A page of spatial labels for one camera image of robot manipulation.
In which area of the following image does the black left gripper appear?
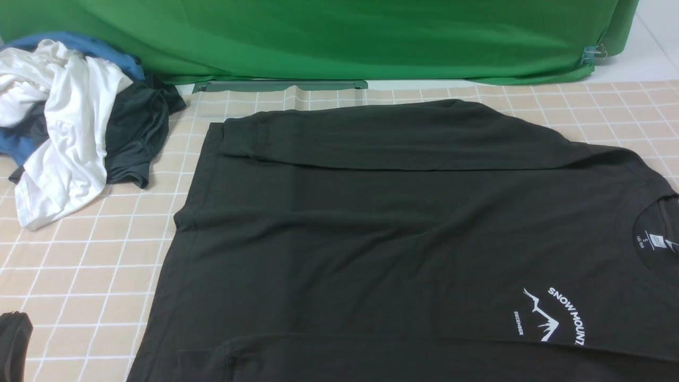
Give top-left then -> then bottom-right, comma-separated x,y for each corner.
1,311 -> 32,381

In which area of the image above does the dark gray long-sleeved shirt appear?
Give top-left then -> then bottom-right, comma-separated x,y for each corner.
127,100 -> 678,381

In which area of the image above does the beige checkered table cloth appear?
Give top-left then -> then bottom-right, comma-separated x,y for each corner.
1,80 -> 678,381

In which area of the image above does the white crumpled garment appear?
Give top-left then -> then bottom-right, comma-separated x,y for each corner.
2,39 -> 133,230

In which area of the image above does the blue crumpled garment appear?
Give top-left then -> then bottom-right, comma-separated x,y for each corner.
1,31 -> 145,166

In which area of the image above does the dark gray crumpled garment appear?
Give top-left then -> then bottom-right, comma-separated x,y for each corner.
1,75 -> 187,189

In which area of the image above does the gray-green metal base bar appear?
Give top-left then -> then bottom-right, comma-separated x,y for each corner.
192,79 -> 369,93

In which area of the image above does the green backdrop cloth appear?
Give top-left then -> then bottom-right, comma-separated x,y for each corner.
1,1 -> 639,85

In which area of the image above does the blue binder clip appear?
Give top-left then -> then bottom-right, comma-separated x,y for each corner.
580,44 -> 608,66

